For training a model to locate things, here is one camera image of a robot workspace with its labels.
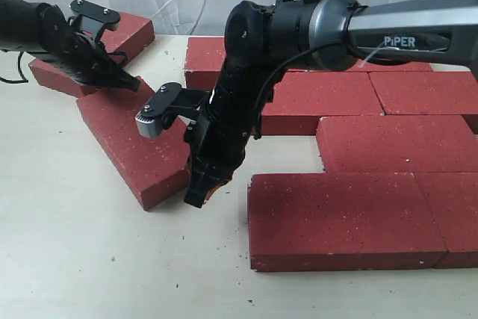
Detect red brick front row right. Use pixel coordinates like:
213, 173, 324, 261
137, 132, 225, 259
415, 173, 477, 269

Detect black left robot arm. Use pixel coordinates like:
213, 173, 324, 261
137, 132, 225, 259
1, 0, 140, 92

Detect red brick second row right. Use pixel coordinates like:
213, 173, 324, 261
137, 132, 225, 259
369, 72, 477, 134

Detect red brick third row right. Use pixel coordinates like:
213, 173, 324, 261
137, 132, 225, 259
316, 115, 477, 173

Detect red brick front row left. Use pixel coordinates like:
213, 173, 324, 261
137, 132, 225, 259
247, 173, 447, 272

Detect red brick back row right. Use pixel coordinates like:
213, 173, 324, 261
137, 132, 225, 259
287, 59, 434, 73

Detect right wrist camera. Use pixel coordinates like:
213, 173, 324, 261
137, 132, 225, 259
134, 82, 202, 138

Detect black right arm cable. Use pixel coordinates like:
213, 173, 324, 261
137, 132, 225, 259
252, 0, 389, 140

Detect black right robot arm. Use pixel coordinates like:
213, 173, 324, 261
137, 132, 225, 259
184, 0, 477, 208

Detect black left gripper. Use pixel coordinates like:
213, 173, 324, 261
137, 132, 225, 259
33, 16, 141, 92

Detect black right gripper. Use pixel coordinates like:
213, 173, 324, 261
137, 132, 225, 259
184, 109, 246, 208

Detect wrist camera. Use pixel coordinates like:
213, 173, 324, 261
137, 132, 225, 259
134, 82, 202, 138
69, 0, 121, 32

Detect red brick back row left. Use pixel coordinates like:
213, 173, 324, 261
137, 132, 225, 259
184, 37, 226, 90

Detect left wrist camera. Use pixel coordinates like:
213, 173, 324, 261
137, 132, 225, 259
69, 0, 121, 32

